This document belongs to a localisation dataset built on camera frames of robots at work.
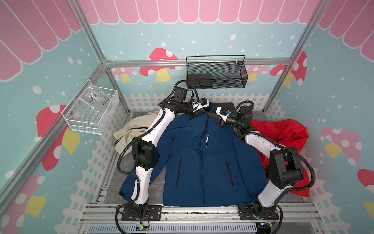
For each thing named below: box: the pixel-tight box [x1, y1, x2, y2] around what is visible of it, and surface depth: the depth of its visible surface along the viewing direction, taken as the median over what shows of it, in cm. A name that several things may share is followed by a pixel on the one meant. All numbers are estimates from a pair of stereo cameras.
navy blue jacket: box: [119, 103, 268, 208], surface depth 87 cm
